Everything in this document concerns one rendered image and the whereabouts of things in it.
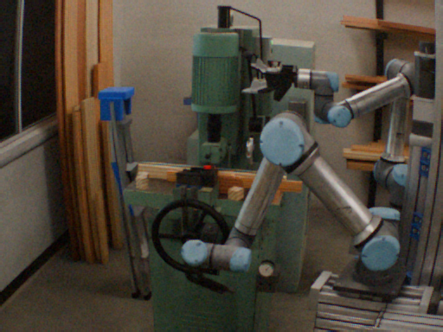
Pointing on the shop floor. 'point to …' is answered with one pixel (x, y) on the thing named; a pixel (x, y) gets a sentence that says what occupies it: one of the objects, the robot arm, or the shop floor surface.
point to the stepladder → (112, 105)
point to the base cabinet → (240, 303)
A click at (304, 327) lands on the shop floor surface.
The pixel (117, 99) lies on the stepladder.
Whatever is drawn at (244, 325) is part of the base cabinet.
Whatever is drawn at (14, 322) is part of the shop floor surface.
